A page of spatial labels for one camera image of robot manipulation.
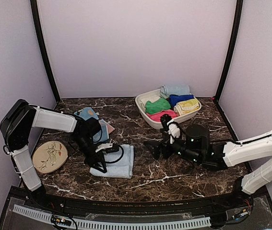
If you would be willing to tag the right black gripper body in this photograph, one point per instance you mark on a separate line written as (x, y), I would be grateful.
(167, 153)

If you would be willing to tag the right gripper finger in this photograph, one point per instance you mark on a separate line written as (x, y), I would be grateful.
(152, 144)
(156, 152)

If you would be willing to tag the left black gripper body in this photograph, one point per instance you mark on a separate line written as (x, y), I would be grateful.
(89, 160)

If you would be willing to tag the large light blue towel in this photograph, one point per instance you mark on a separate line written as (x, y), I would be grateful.
(119, 164)

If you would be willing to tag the blue patterned cartoon towel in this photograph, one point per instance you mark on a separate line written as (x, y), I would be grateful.
(87, 113)

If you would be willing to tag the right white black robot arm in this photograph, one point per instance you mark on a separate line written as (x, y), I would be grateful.
(194, 145)

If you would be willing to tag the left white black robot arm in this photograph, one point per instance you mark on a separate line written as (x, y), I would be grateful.
(16, 128)

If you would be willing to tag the green folded towel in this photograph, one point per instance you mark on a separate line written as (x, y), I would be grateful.
(157, 106)

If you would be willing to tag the round bird painted plate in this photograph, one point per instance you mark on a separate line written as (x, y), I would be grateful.
(49, 157)

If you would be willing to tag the yellow white rolled towel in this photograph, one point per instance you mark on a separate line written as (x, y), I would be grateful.
(186, 107)

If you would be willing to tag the cream folded towel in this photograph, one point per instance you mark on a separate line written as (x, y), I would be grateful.
(151, 98)

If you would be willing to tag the dark blue rolled towel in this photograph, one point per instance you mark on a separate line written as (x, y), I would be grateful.
(174, 99)

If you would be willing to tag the rolled light blue towel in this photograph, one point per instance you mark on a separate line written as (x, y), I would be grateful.
(167, 90)

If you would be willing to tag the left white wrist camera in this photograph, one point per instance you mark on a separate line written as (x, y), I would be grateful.
(107, 148)

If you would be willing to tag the white slotted cable duct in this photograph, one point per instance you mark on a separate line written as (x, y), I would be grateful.
(111, 222)

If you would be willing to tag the black front rail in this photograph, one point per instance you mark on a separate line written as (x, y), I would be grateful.
(213, 205)

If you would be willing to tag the right black frame post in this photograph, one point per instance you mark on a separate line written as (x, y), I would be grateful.
(230, 50)

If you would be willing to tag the black frame post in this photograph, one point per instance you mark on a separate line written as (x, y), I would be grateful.
(230, 50)
(43, 49)

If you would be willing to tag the left black frame post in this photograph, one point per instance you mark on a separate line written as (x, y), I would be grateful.
(43, 49)

